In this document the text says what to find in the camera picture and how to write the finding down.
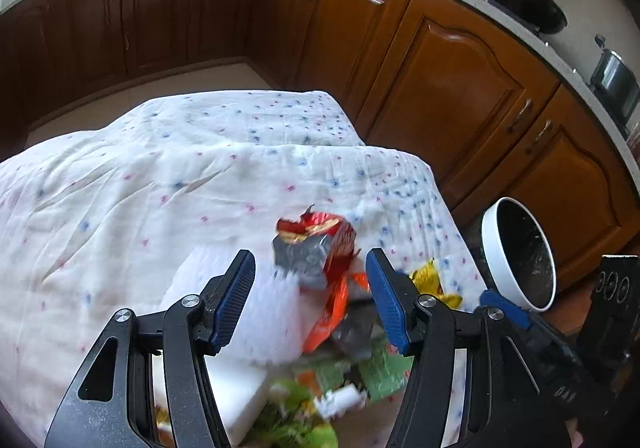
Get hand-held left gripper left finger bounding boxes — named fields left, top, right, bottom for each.
left=44, top=249, right=257, bottom=448

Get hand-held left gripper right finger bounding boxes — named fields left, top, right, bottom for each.
left=365, top=248, right=571, bottom=448

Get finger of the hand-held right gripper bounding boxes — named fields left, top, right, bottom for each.
left=480, top=291, right=533, bottom=330

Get silver grey wrapper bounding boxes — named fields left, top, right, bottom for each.
left=330, top=313, right=387, bottom=359

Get yellow snack wrapper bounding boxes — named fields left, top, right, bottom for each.
left=407, top=258, right=463, bottom=311

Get white rimmed trash bin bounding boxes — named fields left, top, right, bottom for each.
left=481, top=197, right=557, bottom=312

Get orange snack wrapper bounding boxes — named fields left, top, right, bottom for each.
left=302, top=273, right=373, bottom=354

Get green printed wrapper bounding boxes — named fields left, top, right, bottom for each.
left=357, top=335, right=416, bottom=401

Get small white paper scrap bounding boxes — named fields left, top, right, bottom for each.
left=315, top=385, right=369, bottom=420

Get red snack wrapper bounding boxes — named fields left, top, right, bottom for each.
left=272, top=203, right=363, bottom=291

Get light green wrapper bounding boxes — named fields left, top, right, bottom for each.
left=245, top=378, right=341, bottom=448

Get white foam box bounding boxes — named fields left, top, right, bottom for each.
left=152, top=358, right=271, bottom=448

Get white floral cloth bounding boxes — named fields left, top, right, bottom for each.
left=0, top=89, right=488, bottom=448

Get metal pot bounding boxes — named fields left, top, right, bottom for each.
left=590, top=34, right=640, bottom=124

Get wooden kitchen cabinets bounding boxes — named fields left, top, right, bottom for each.
left=0, top=0, right=633, bottom=289

